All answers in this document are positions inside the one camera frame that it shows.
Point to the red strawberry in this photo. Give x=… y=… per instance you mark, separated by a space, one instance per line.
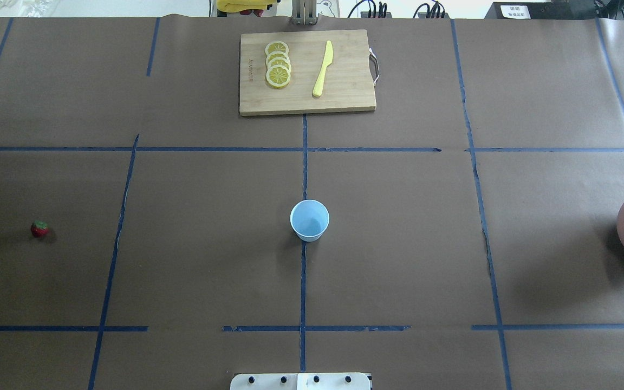
x=39 y=228

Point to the light blue plastic cup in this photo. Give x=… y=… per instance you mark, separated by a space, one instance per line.
x=309 y=219

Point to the yellow plastic knife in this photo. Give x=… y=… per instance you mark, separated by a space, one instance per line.
x=321 y=77

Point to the wooden cutting board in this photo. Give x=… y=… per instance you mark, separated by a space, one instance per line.
x=349 y=85

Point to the yellow cloth bag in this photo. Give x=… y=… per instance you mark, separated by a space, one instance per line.
x=235 y=6

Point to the aluminium frame post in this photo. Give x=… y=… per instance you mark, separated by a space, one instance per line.
x=304 y=12

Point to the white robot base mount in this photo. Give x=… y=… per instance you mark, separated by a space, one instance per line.
x=332 y=380

